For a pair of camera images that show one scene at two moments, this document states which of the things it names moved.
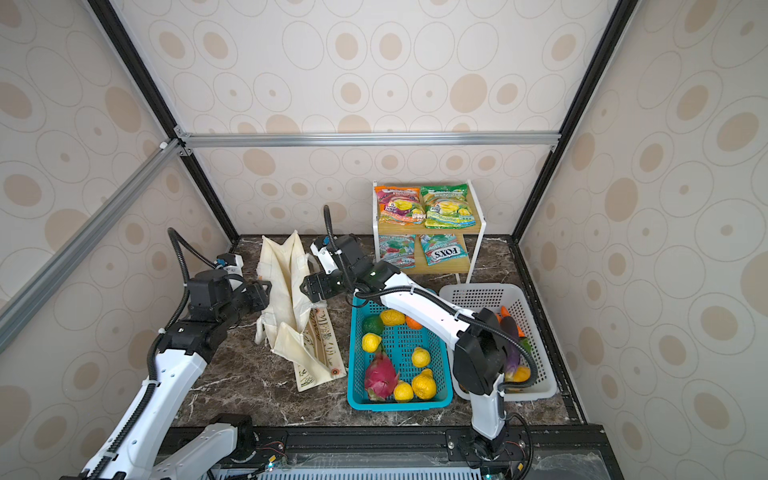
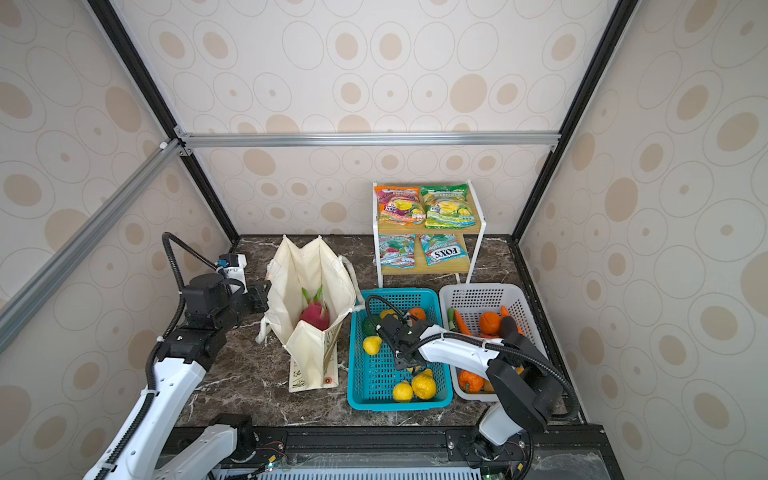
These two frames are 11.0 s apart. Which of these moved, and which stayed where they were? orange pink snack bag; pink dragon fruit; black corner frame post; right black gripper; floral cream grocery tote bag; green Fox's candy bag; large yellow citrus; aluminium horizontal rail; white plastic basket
Moved: right black gripper; floral cream grocery tote bag; pink dragon fruit
Stayed: white plastic basket; aluminium horizontal rail; green Fox's candy bag; large yellow citrus; black corner frame post; orange pink snack bag
